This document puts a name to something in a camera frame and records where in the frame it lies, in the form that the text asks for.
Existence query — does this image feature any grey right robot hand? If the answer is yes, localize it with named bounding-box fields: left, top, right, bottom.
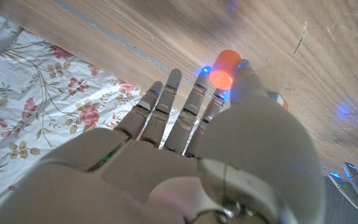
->
left=0, top=58, right=328, bottom=224

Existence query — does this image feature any orange glue stick cap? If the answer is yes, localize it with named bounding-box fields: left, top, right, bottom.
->
left=208, top=49, right=243, bottom=91

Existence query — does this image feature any floral backdrop cloth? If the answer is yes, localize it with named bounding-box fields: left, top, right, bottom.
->
left=0, top=15, right=180, bottom=218

